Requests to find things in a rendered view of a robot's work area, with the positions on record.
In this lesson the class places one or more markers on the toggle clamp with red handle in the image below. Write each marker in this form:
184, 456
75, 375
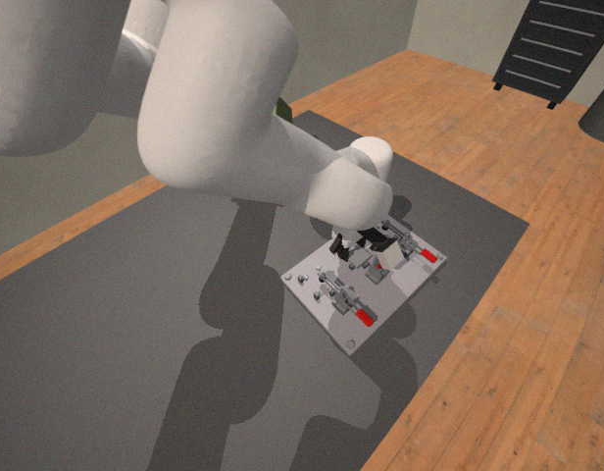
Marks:
406, 243
343, 303

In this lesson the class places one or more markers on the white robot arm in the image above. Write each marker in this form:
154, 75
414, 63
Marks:
205, 114

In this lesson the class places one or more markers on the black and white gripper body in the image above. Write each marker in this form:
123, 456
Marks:
348, 237

